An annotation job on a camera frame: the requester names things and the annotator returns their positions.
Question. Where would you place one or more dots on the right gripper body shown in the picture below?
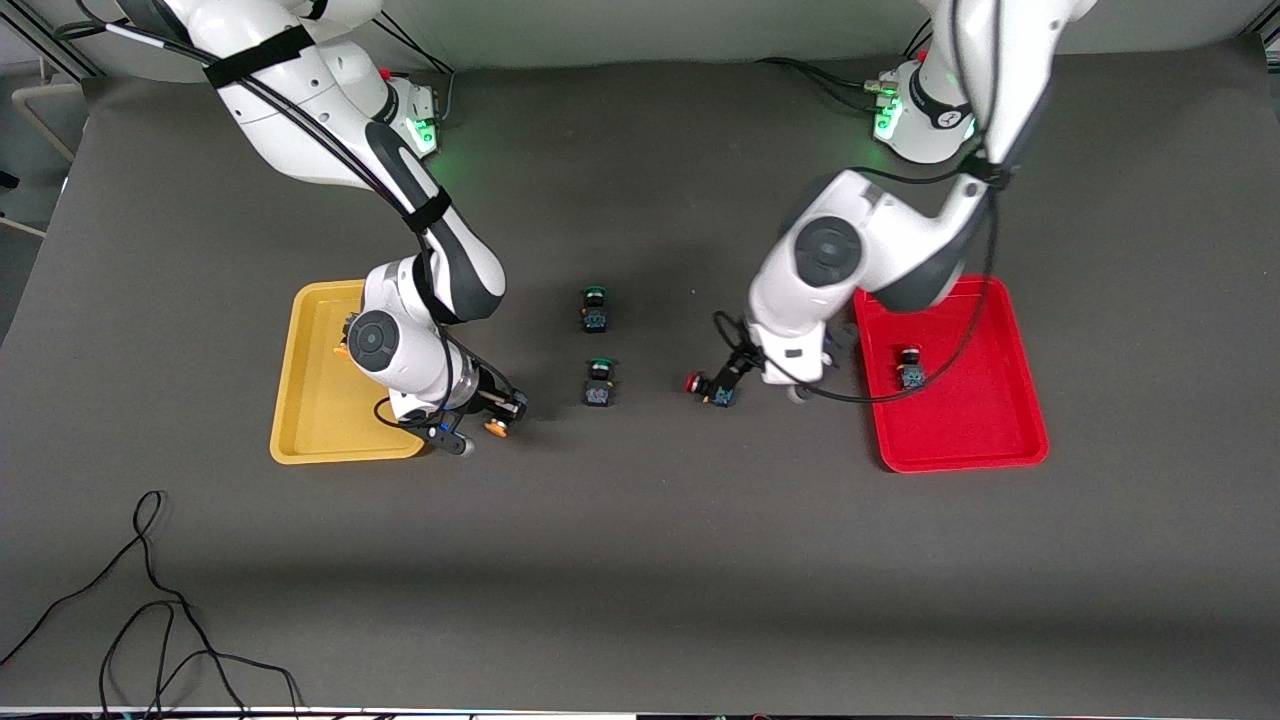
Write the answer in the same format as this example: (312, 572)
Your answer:
(486, 392)

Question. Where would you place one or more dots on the yellow push button switch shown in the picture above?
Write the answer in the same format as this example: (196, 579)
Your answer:
(495, 429)

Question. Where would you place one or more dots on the red push button switch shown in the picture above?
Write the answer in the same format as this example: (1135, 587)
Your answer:
(910, 375)
(697, 383)

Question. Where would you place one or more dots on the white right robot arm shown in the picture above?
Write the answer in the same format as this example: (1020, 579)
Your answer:
(300, 110)

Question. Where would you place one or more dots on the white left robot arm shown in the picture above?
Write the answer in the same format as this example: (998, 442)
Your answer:
(900, 230)

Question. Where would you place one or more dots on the yellow plastic tray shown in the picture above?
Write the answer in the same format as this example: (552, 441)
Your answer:
(320, 420)

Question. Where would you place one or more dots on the red plastic tray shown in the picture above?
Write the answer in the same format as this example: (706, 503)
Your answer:
(980, 420)

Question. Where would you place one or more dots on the green push button switch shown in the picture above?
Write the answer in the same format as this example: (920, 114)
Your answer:
(599, 385)
(595, 310)

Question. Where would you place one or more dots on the white metal frame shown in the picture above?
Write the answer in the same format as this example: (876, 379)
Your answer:
(45, 120)

